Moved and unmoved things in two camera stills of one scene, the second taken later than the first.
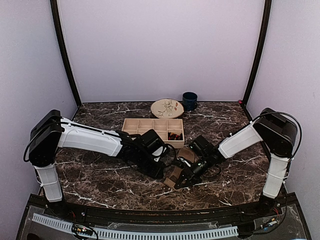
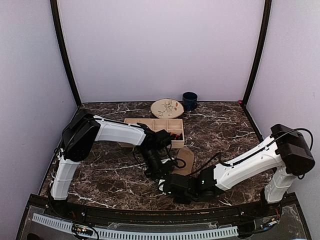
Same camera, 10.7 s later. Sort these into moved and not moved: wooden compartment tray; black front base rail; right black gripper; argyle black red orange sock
Moved: right black gripper
Not moved: black front base rail; wooden compartment tray; argyle black red orange sock
